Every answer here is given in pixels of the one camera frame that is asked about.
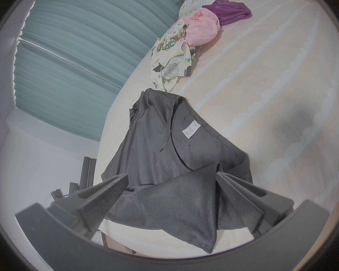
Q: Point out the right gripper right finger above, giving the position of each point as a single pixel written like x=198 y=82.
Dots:
x=251 y=205

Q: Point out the pink garment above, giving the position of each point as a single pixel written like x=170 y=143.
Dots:
x=203 y=27

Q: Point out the purple garment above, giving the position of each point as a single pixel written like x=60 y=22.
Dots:
x=228 y=11

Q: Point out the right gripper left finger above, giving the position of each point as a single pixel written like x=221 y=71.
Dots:
x=99 y=205

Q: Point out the white printed garment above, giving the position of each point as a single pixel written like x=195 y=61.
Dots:
x=169 y=58

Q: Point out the blue-green curtain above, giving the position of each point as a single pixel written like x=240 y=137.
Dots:
x=87 y=24
x=62 y=94

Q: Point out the bed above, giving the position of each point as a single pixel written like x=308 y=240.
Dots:
x=271 y=94

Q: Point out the black T-shirt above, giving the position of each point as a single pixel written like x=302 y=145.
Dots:
x=147 y=157

